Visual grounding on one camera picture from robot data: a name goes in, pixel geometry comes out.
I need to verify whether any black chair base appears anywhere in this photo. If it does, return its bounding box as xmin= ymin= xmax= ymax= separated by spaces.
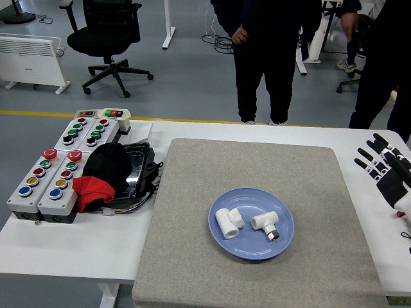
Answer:
xmin=336 ymin=69 xmax=365 ymax=94

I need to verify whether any person's hand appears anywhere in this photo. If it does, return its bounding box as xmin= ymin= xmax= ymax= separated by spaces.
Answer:
xmin=340 ymin=12 xmax=360 ymax=35
xmin=231 ymin=26 xmax=250 ymax=45

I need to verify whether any white pipe tee metal thread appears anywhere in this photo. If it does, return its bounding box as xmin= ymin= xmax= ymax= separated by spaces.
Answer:
xmin=250 ymin=210 xmax=281 ymax=242

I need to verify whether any blue round plate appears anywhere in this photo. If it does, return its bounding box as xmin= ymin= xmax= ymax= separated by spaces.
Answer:
xmin=208 ymin=187 xmax=295 ymax=261

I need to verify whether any white desk leg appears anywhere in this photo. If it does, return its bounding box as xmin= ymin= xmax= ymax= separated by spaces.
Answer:
xmin=161 ymin=0 xmax=177 ymax=49

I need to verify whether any white table leg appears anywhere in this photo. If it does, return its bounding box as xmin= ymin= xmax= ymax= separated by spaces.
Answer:
xmin=96 ymin=282 xmax=120 ymax=308

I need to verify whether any black cloth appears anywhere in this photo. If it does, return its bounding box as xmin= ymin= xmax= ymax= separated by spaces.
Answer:
xmin=82 ymin=142 xmax=132 ymax=193

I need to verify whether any white paper sheet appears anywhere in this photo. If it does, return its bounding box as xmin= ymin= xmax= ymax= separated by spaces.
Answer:
xmin=130 ymin=121 xmax=154 ymax=144

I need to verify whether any black office chair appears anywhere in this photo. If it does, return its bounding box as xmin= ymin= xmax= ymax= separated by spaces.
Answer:
xmin=59 ymin=0 xmax=154 ymax=99

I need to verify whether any grey five-button control box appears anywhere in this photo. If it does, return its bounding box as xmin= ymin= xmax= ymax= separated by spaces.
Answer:
xmin=37 ymin=149 xmax=85 ymax=224
xmin=6 ymin=148 xmax=65 ymax=221

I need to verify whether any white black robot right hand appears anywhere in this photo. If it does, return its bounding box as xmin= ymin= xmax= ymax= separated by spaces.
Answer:
xmin=354 ymin=133 xmax=411 ymax=222

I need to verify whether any white green-red switch box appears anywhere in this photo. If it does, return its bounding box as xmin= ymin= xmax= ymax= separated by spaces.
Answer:
xmin=97 ymin=107 xmax=132 ymax=134

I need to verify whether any plain white pipe tee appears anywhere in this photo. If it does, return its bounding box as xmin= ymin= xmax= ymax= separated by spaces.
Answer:
xmin=214 ymin=207 xmax=247 ymax=240

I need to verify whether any black round stand base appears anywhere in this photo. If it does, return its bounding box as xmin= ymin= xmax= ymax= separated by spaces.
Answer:
xmin=3 ymin=0 xmax=36 ymax=24

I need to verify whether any grey-brown table mat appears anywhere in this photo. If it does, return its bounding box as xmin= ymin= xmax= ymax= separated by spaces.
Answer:
xmin=132 ymin=137 xmax=390 ymax=308

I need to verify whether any grey four-button control box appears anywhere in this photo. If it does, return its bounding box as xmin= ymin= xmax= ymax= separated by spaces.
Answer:
xmin=78 ymin=118 xmax=120 ymax=153
xmin=54 ymin=117 xmax=94 ymax=151

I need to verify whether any black plastic tray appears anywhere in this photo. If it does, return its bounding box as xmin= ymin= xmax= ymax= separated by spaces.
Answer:
xmin=105 ymin=142 xmax=164 ymax=206

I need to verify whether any white desk frame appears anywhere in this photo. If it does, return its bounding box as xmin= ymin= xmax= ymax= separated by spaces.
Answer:
xmin=295 ymin=12 xmax=331 ymax=76

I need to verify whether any person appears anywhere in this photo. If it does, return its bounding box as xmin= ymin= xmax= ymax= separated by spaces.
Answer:
xmin=336 ymin=31 xmax=367 ymax=73
xmin=210 ymin=0 xmax=322 ymax=126
xmin=340 ymin=0 xmax=411 ymax=144

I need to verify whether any multicolour wires white connector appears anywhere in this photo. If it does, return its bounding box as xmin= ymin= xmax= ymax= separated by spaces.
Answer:
xmin=102 ymin=189 xmax=155 ymax=216

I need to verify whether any floor cable bundle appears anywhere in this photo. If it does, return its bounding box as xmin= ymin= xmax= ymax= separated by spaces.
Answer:
xmin=201 ymin=0 xmax=237 ymax=64

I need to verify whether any white panel heater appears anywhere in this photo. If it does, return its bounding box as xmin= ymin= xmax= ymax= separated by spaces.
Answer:
xmin=0 ymin=32 xmax=71 ymax=94

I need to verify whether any red cloth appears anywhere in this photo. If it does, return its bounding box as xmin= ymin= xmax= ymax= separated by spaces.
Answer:
xmin=72 ymin=175 xmax=116 ymax=213

